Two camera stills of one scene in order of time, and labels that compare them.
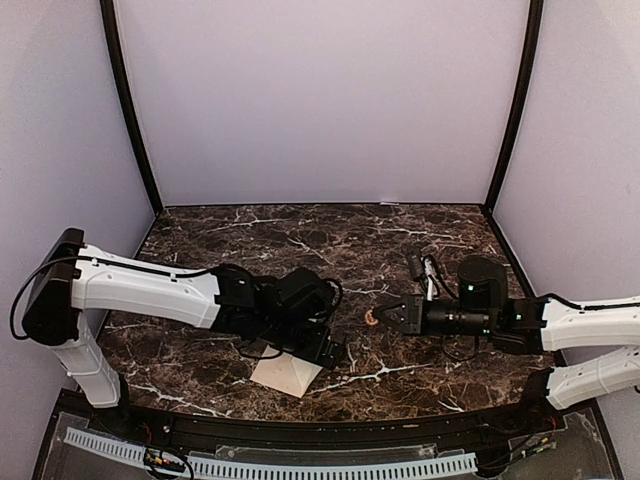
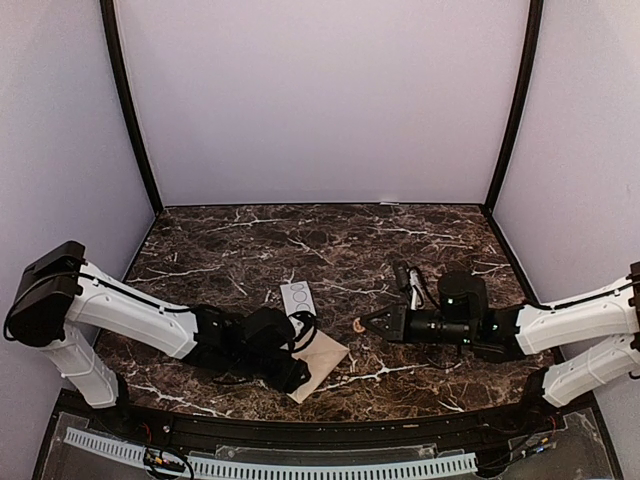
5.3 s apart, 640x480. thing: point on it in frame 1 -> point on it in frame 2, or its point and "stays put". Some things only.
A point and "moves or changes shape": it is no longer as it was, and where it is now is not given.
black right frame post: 514,126 stays put
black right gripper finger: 397,322 -> 386,334
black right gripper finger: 390,311 stays put
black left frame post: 112,52 stays put
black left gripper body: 313,351 -> 284,380
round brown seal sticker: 369,318 moves or changes shape
